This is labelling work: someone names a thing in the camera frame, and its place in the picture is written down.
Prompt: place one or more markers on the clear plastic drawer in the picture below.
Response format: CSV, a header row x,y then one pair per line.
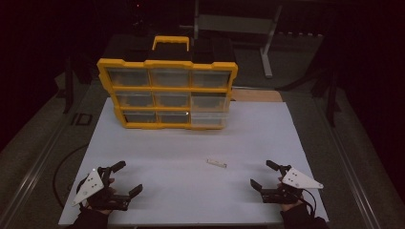
x,y
209,101
208,118

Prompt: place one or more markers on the black stand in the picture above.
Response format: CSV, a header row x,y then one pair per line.
x,y
332,95
68,86

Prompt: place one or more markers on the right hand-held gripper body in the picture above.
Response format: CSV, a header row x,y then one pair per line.
x,y
297,181

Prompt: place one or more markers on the person's right hand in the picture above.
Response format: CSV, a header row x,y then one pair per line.
x,y
291,205

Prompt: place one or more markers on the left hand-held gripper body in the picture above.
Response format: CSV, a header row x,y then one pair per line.
x,y
90,187

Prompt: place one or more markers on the person's left hand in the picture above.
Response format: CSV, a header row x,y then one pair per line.
x,y
108,191

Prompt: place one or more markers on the grey metal stand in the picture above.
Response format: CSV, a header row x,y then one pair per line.
x,y
237,24

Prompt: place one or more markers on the black case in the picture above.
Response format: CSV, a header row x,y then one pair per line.
x,y
210,49

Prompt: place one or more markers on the wooden board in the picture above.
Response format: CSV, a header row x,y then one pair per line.
x,y
256,95

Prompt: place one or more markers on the small white bar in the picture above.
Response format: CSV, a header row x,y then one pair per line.
x,y
216,163

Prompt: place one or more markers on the metal rail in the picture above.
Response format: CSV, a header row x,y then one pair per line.
x,y
350,168
30,181

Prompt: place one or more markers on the yellow drawer organizer cabinet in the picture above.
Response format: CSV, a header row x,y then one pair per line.
x,y
168,90

